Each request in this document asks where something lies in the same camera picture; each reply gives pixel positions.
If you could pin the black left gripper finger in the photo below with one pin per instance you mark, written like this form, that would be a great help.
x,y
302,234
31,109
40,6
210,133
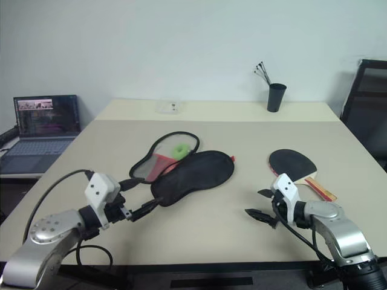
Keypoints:
x,y
131,183
145,208

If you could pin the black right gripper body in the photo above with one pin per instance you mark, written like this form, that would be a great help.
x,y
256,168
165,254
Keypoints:
x,y
279,205

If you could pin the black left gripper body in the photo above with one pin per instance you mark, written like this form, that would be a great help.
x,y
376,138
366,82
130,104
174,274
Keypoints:
x,y
116,210

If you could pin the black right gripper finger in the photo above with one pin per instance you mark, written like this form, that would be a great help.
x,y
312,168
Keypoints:
x,y
266,193
261,216

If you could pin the black table tennis paddle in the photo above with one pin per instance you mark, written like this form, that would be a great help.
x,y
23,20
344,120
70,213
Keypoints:
x,y
290,161

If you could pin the black red mesh paddle case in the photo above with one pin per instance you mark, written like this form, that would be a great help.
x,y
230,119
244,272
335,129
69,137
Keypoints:
x,y
196,172

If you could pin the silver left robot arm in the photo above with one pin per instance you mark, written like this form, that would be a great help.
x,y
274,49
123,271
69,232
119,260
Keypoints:
x,y
45,238

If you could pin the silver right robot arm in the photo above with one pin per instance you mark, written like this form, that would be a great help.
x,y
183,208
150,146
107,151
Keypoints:
x,y
335,223

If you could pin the black bar under table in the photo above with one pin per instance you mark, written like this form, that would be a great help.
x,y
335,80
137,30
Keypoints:
x,y
211,281

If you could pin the clear plastic box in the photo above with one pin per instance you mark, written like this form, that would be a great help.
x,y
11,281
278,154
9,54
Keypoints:
x,y
166,107

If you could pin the black plastic cup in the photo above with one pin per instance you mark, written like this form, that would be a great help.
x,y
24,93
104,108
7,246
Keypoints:
x,y
275,98

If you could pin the open grey laptop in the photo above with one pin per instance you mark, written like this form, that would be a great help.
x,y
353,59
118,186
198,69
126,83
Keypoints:
x,y
45,121

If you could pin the black office chair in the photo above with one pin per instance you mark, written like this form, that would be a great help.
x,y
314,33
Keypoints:
x,y
367,121

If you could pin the black power strip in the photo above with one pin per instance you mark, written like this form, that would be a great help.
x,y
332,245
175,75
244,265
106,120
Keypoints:
x,y
7,134

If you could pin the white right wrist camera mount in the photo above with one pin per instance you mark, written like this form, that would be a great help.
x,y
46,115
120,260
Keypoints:
x,y
285,185

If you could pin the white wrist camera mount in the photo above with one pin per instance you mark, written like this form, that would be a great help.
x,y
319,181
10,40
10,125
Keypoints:
x,y
98,185
285,185

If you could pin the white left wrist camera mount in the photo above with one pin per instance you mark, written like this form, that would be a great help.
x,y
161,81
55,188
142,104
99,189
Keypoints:
x,y
98,185

